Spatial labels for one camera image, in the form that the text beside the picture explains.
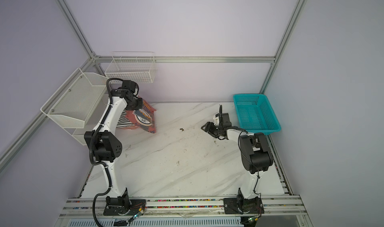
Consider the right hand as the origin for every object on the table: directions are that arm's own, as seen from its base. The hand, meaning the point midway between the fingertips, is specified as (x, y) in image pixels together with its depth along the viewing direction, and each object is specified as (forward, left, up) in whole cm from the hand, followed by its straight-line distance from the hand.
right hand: (203, 128), depth 96 cm
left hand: (+6, +42, +15) cm, 45 cm away
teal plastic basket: (+20, -42, -9) cm, 47 cm away
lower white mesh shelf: (-14, +67, +15) cm, 70 cm away
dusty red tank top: (+2, +38, +9) cm, 39 cm away
